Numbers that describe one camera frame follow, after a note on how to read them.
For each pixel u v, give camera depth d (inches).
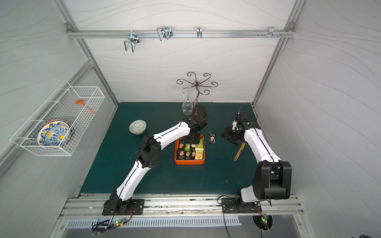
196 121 29.3
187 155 35.6
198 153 35.3
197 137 34.0
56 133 24.3
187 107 35.6
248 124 24.3
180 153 35.3
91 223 27.6
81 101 30.7
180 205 30.1
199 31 28.5
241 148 37.6
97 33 31.6
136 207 28.9
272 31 30.1
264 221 27.9
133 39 30.8
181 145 37.6
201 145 36.4
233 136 29.0
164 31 30.2
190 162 34.5
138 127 41.1
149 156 23.3
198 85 34.8
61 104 27.5
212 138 38.9
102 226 28.1
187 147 36.8
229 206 28.6
